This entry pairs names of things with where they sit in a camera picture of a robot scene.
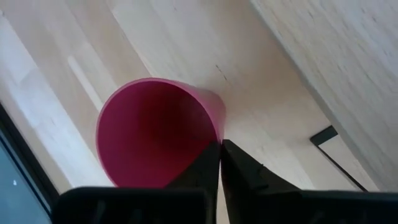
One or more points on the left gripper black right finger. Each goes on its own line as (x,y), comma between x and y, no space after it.
(242,177)

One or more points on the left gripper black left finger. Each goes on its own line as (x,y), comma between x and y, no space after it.
(203,171)

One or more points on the pink plastic cup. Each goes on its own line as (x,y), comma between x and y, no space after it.
(149,130)

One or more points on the wooden shelf with black legs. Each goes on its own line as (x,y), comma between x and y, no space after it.
(342,62)

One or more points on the black aluminium table frame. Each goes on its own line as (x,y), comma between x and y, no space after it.
(25,155)

